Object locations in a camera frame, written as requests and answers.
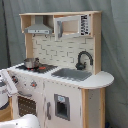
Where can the small metal pot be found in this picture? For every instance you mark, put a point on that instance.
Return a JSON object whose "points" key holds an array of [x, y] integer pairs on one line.
{"points": [[31, 63]]}

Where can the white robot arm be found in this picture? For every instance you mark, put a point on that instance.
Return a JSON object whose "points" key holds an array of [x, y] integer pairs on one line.
{"points": [[7, 89]]}

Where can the wooden toy kitchen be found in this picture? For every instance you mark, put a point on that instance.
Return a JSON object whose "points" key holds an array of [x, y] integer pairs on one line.
{"points": [[87, 98]]}

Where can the grey toy sink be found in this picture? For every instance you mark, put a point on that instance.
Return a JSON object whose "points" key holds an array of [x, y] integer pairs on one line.
{"points": [[72, 74]]}

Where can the black toy faucet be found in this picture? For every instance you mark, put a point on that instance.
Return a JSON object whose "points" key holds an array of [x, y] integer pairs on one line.
{"points": [[80, 65]]}

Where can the black toy stovetop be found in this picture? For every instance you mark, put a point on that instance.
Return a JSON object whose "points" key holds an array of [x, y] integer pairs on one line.
{"points": [[42, 68]]}

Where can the right stove knob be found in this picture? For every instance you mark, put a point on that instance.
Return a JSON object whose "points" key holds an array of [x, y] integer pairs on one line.
{"points": [[33, 84]]}

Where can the stove knob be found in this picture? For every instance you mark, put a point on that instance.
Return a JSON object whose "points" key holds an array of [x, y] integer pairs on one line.
{"points": [[33, 84], [15, 79]]}

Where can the toy microwave door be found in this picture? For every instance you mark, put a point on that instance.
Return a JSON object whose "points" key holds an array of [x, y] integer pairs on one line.
{"points": [[72, 26]]}

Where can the grey ice dispenser panel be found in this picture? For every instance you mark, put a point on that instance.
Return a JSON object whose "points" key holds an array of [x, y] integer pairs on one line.
{"points": [[62, 107]]}

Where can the grey range hood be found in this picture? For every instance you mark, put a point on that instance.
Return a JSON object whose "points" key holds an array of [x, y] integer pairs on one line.
{"points": [[39, 27]]}

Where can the left stove knob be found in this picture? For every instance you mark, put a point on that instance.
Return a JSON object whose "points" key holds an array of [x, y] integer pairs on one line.
{"points": [[15, 79]]}

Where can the toy oven door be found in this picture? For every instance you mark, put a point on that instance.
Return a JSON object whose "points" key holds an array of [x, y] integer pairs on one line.
{"points": [[26, 104]]}

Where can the grey cupboard door handle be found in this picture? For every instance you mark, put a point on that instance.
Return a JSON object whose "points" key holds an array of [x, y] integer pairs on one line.
{"points": [[48, 111]]}

